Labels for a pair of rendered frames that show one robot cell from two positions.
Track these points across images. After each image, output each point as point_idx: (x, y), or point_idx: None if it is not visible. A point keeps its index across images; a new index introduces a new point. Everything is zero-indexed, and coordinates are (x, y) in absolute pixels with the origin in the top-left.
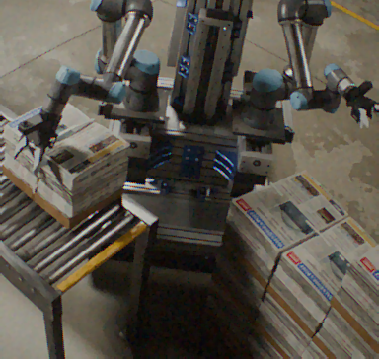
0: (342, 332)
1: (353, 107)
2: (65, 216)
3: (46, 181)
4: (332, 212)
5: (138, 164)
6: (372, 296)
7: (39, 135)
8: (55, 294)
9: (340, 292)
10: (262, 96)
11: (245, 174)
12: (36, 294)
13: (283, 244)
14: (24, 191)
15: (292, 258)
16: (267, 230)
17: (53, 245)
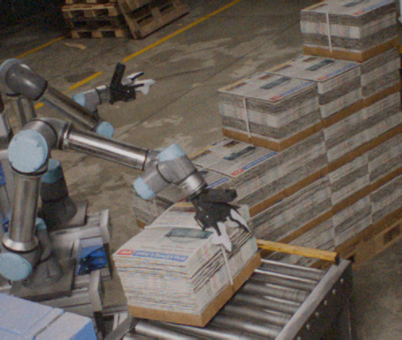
0: (297, 155)
1: (125, 91)
2: (255, 255)
3: (234, 248)
4: None
5: (99, 311)
6: (296, 103)
7: (222, 202)
8: (340, 261)
9: (280, 133)
10: (63, 180)
11: (105, 246)
12: (343, 282)
13: (223, 177)
14: (226, 300)
15: (238, 172)
16: (210, 185)
17: (279, 278)
